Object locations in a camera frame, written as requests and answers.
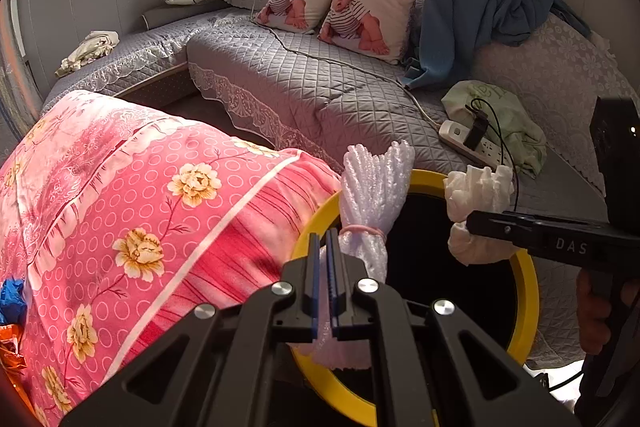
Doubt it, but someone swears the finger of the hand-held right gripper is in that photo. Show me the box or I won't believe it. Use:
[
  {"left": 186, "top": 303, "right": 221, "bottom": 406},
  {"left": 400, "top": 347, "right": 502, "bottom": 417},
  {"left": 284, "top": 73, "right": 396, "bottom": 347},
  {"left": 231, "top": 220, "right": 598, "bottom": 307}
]
[{"left": 466, "top": 210, "right": 538, "bottom": 253}]

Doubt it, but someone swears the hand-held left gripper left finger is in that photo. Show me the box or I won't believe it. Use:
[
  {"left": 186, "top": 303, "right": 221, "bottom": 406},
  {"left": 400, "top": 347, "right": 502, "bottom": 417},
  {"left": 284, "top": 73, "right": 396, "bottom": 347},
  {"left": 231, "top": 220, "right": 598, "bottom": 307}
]
[{"left": 59, "top": 234, "right": 321, "bottom": 427}]

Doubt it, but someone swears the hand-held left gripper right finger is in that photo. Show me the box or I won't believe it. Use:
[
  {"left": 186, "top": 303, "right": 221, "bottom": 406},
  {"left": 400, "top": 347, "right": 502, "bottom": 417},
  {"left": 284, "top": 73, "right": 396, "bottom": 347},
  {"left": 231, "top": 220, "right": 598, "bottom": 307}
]
[{"left": 327, "top": 229, "right": 581, "bottom": 427}]

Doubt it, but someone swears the yellow rimmed bin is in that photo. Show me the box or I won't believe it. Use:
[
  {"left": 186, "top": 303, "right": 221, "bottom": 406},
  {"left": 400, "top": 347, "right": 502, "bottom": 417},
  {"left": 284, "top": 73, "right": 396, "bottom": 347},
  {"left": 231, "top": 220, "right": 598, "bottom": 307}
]
[{"left": 290, "top": 169, "right": 540, "bottom": 427}]

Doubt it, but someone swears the white foam net bundle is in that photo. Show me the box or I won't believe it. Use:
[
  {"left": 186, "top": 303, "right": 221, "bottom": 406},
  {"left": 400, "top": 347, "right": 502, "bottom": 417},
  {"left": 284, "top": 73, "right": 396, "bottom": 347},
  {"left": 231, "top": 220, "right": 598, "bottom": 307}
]
[{"left": 287, "top": 141, "right": 417, "bottom": 370}]

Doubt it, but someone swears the blue plastic bag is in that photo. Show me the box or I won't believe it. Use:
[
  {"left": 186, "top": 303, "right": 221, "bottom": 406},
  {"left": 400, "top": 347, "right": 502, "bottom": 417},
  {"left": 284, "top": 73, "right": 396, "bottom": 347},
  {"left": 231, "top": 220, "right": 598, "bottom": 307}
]
[{"left": 0, "top": 277, "right": 27, "bottom": 327}]

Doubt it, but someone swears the orange foil snack wrapper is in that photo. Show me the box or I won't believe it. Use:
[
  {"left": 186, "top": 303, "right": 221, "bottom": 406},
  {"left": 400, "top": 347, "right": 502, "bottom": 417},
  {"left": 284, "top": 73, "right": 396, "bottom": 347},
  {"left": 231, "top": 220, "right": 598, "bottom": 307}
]
[{"left": 0, "top": 324, "right": 26, "bottom": 388}]

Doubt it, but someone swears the person's right hand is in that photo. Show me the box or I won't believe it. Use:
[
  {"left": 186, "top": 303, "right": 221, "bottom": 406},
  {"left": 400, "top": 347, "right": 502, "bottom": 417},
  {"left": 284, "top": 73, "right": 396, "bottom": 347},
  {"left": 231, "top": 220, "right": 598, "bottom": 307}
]
[{"left": 576, "top": 272, "right": 615, "bottom": 356}]

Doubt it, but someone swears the green cloth bag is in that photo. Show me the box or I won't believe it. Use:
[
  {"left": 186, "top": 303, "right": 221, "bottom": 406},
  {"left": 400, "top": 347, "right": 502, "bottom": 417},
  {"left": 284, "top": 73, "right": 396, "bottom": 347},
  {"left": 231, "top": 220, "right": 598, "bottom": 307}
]
[{"left": 441, "top": 79, "right": 548, "bottom": 178}]

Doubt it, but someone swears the black charger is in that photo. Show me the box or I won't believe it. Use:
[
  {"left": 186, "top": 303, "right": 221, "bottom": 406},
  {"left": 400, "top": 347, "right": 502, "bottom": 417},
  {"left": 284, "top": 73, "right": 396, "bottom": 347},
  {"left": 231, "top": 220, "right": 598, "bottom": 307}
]
[{"left": 462, "top": 109, "right": 490, "bottom": 150}]

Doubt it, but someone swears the white power strip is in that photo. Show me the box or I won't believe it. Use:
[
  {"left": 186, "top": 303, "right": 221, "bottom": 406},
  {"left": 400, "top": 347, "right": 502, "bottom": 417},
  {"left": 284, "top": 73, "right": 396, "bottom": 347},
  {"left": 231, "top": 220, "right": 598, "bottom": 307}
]
[{"left": 439, "top": 119, "right": 516, "bottom": 168}]

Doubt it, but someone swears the pink floral bedspread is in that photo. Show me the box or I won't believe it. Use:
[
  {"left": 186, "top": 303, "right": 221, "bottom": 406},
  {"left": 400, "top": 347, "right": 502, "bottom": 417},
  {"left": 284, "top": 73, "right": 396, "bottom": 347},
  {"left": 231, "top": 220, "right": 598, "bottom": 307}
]
[{"left": 0, "top": 89, "right": 346, "bottom": 427}]

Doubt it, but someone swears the grey quilted sofa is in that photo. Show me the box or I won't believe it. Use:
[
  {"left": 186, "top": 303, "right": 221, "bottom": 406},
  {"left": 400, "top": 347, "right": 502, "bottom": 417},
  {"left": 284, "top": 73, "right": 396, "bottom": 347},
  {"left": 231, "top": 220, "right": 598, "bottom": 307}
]
[{"left": 40, "top": 0, "right": 640, "bottom": 368}]

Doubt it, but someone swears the baby print pillow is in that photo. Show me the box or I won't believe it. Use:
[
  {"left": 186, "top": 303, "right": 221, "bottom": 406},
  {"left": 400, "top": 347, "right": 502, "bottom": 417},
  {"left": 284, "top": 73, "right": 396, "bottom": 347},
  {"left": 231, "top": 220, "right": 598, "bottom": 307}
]
[
  {"left": 252, "top": 0, "right": 346, "bottom": 35},
  {"left": 317, "top": 0, "right": 422, "bottom": 65}
]

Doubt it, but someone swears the grey bolster pillow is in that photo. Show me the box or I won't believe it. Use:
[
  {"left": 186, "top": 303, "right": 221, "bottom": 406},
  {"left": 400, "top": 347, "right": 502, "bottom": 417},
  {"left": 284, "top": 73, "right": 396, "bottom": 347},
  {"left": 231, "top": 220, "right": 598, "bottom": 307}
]
[{"left": 141, "top": 2, "right": 231, "bottom": 30}]

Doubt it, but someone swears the beige cloth pile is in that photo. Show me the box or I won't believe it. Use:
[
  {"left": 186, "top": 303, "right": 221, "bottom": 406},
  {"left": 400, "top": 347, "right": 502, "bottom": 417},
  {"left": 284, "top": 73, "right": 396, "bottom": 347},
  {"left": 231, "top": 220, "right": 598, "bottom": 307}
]
[{"left": 55, "top": 31, "right": 121, "bottom": 78}]

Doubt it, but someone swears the black cable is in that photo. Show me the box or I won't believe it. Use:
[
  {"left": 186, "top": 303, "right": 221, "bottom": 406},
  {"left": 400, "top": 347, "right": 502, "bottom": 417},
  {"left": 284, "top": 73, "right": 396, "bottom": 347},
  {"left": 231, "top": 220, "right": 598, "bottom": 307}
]
[{"left": 465, "top": 97, "right": 521, "bottom": 212}]

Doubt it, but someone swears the white cable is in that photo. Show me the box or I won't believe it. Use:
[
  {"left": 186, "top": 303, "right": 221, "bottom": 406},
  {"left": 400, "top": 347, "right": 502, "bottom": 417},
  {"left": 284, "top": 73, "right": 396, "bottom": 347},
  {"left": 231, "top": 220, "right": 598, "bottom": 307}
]
[{"left": 252, "top": 0, "right": 446, "bottom": 130}]

